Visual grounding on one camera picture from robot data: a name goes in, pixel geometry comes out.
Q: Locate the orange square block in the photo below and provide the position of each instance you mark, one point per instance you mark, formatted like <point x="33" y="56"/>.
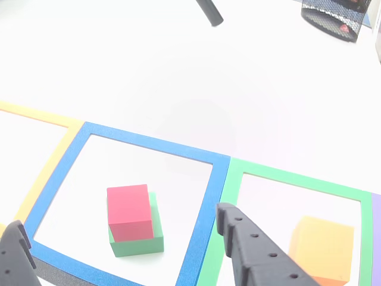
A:
<point x="324" y="250"/>

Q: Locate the green square block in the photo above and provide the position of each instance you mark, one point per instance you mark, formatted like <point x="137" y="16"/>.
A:
<point x="137" y="247"/>

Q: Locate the small red cube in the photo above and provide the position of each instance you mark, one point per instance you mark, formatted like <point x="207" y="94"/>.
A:
<point x="129" y="208"/>

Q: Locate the black mesh object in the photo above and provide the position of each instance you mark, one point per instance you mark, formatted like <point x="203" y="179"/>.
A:
<point x="330" y="21"/>

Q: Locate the dark grey rod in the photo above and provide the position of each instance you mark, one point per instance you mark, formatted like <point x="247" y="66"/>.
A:
<point x="212" y="13"/>

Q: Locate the black square frame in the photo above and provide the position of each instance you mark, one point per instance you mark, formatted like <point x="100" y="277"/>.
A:
<point x="56" y="274"/>

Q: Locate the green square frame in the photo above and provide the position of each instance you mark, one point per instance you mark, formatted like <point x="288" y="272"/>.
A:
<point x="232" y="178"/>

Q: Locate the orange square frame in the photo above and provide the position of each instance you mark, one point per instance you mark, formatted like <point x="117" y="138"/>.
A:
<point x="50" y="149"/>

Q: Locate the purple square frame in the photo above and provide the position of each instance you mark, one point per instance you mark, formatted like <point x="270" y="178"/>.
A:
<point x="376" y="238"/>

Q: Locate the blue square frame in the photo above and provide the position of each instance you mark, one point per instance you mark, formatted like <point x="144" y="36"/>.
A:
<point x="149" y="143"/>

